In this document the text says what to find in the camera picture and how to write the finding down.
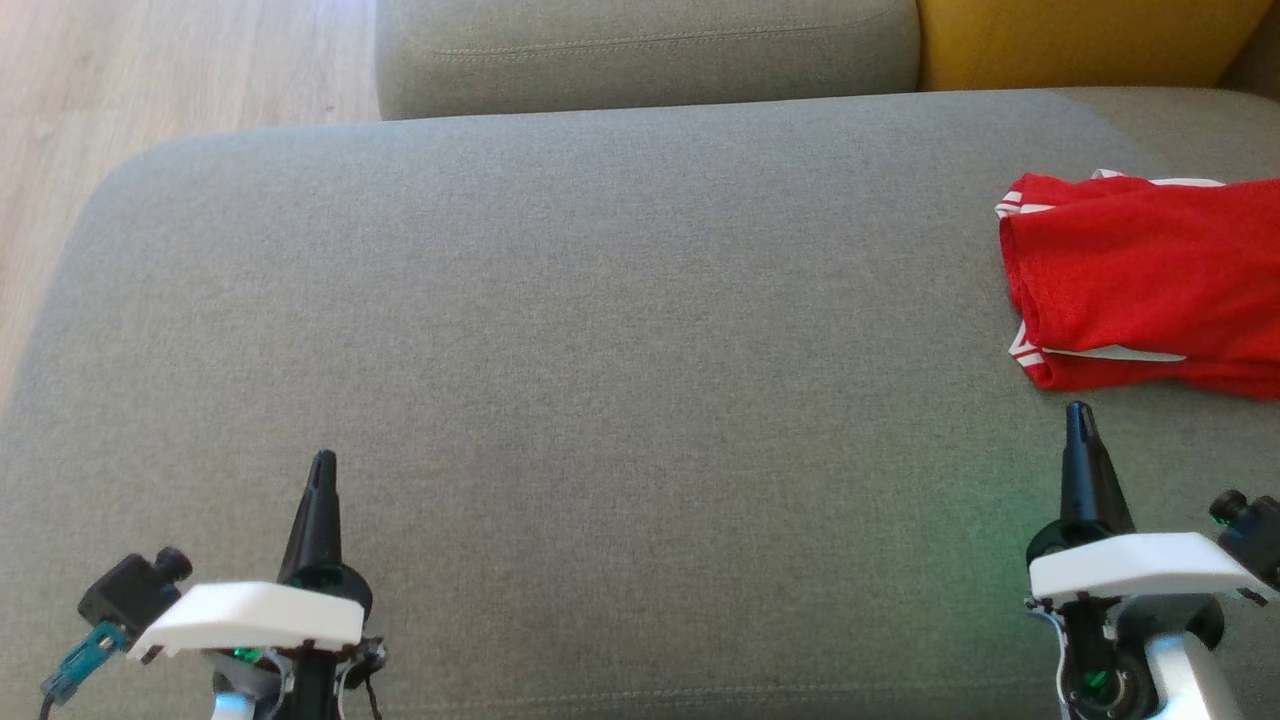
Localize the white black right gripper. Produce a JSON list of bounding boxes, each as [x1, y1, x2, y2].
[[1025, 402, 1271, 720]]

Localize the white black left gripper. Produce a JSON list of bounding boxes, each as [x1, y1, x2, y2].
[[128, 450, 386, 720]]

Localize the red white basketball jersey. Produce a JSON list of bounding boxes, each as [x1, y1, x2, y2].
[[995, 172, 1280, 401]]

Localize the large grey sofa chaise seat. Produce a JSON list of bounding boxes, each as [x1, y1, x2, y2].
[[0, 88, 1280, 720]]

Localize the large yellow sofa back cushion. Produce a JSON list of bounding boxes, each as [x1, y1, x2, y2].
[[917, 0, 1276, 93]]

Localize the grey partition panel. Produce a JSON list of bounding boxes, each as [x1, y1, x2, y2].
[[1222, 0, 1280, 101]]

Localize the grey sofa seat cushion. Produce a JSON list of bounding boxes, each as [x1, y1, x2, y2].
[[375, 0, 921, 121]]

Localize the black cable with teal plug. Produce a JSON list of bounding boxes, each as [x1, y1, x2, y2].
[[38, 622, 127, 720]]

